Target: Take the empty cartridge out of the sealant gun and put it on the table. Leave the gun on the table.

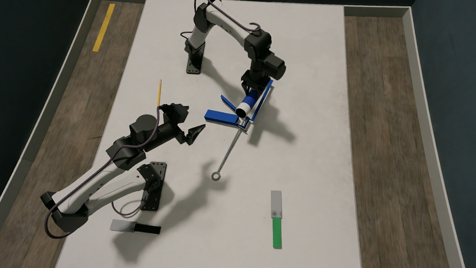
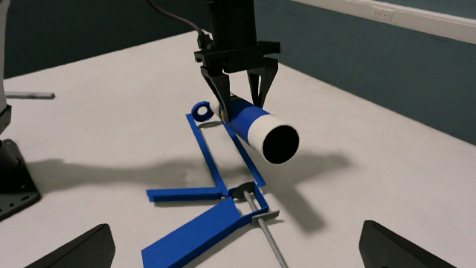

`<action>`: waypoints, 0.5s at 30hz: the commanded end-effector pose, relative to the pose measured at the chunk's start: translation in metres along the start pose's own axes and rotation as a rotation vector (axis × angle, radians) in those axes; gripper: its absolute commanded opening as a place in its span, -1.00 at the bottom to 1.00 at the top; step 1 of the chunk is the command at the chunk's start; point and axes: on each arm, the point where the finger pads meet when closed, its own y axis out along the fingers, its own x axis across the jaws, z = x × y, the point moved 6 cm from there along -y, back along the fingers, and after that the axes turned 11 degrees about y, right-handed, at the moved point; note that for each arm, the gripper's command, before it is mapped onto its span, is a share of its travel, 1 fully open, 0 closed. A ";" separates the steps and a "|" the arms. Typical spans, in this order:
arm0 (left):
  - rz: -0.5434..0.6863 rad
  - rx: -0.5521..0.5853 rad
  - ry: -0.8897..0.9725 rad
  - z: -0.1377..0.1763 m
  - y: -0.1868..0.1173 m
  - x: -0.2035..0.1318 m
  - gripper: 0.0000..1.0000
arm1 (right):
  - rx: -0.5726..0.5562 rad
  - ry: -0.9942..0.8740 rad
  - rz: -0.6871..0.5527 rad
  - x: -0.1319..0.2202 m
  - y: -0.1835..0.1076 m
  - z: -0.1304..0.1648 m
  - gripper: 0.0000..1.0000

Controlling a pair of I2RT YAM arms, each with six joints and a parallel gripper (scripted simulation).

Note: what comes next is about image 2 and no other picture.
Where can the grey flat bar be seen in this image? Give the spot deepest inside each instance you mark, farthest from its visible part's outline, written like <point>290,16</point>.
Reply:
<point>30,96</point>

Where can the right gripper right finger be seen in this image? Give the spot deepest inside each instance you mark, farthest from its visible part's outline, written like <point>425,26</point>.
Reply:
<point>380,247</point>

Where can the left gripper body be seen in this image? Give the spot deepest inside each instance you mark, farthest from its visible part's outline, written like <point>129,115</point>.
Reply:
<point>234,45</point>

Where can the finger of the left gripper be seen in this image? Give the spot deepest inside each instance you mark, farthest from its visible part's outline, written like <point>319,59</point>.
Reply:
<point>220,85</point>
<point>267,74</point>

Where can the white cartridge tube with blue and yellow bands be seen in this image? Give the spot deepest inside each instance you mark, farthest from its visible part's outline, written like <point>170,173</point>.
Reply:
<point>276,140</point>

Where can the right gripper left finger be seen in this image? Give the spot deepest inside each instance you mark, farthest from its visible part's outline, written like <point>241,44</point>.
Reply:
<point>92,249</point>

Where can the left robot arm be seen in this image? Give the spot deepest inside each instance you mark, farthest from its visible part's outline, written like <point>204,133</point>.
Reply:
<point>13,173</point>

